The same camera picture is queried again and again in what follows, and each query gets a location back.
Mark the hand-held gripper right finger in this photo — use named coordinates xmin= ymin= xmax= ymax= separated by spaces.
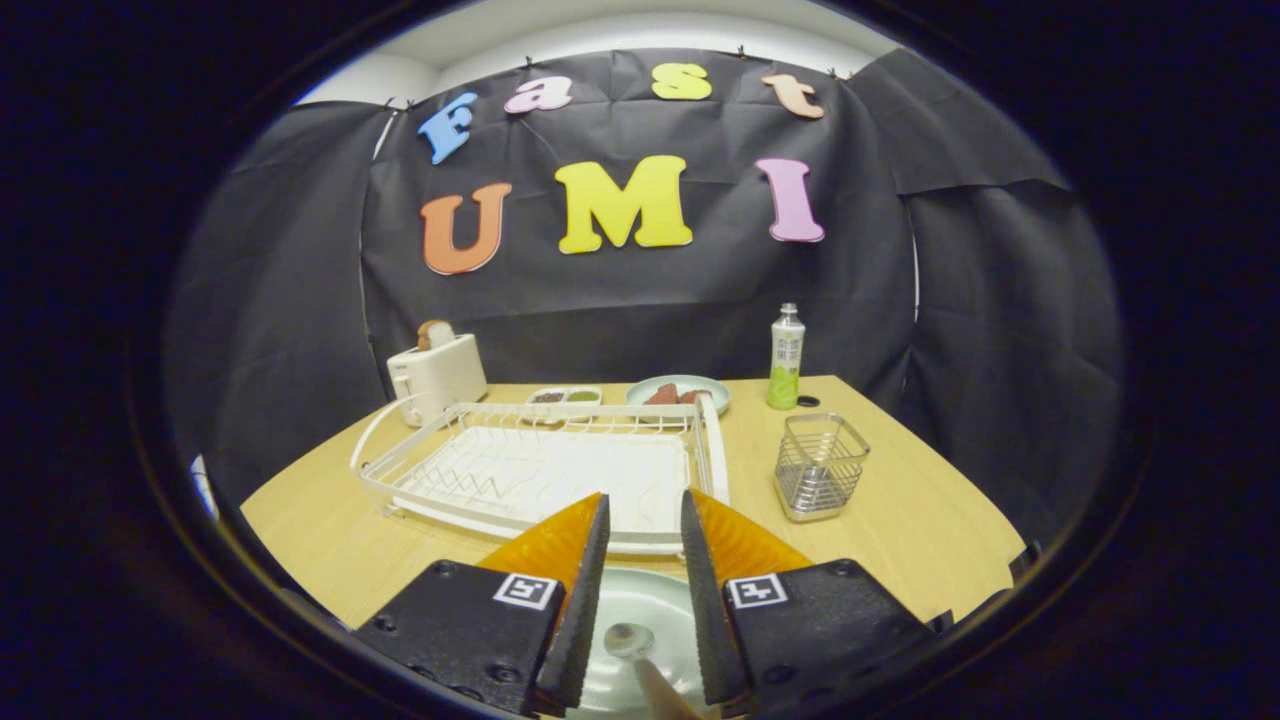
xmin=680 ymin=488 xmax=936 ymax=706

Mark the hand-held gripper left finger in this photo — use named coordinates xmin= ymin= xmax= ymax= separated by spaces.
xmin=352 ymin=492 xmax=611 ymax=718

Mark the metal spoon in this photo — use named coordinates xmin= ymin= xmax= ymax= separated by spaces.
xmin=603 ymin=622 xmax=701 ymax=720

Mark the metal wire basket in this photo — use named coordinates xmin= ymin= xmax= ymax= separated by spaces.
xmin=774 ymin=413 xmax=871 ymax=524

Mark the white wire dish rack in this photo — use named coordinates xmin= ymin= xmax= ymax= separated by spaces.
xmin=350 ymin=392 xmax=731 ymax=556

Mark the pale green plate with meat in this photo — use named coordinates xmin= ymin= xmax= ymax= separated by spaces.
xmin=626 ymin=374 xmax=731 ymax=416

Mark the white toaster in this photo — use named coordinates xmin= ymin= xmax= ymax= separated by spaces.
xmin=387 ymin=333 xmax=489 ymax=429

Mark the green drink bottle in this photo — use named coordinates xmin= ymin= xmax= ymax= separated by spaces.
xmin=766 ymin=303 xmax=807 ymax=411

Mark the black backdrop cloth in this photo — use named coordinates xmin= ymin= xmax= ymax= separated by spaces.
xmin=165 ymin=45 xmax=1121 ymax=546

